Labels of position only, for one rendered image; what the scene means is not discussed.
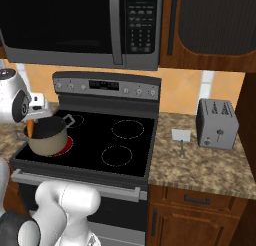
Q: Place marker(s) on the wooden base cabinet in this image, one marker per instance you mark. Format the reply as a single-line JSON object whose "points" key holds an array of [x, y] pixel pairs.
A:
{"points": [[13, 196]]}

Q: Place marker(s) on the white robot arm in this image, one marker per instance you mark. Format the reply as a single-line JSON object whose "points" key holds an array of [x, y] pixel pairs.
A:
{"points": [[66, 203]]}

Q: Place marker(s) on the beige pot with black rim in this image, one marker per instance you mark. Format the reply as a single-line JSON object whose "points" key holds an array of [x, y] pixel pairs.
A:
{"points": [[48, 140]]}

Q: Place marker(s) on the black and silver microwave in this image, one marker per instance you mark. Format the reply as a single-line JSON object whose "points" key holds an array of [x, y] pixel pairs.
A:
{"points": [[66, 23]]}

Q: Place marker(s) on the orange carrot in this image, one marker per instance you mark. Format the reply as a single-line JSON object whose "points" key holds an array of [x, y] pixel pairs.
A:
{"points": [[30, 128]]}

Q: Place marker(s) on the silver stove knob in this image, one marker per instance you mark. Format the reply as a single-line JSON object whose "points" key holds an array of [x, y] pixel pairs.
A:
{"points": [[83, 87], [58, 85], [152, 92], [71, 86], [126, 90], [139, 91]]}

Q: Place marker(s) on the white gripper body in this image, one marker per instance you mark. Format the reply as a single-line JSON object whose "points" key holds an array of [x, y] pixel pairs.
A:
{"points": [[45, 112]]}

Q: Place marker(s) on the wooden cupboard door dark panel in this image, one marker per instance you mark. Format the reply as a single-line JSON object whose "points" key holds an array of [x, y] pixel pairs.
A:
{"points": [[213, 30]]}

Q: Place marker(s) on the silver toaster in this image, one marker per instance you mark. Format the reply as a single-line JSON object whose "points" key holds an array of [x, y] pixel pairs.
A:
{"points": [[216, 126]]}

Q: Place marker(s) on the wooden base cupboard door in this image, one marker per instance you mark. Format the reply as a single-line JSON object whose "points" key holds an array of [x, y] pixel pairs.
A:
{"points": [[193, 228]]}

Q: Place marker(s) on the dark wood tall cabinet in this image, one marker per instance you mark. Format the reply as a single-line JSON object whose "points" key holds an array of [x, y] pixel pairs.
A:
{"points": [[246, 150]]}

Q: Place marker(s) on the black glass-top stove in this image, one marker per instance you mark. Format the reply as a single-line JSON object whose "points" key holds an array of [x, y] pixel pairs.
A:
{"points": [[110, 143]]}

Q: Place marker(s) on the wooden drawer front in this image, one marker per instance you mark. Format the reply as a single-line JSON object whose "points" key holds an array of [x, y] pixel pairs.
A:
{"points": [[206, 200]]}

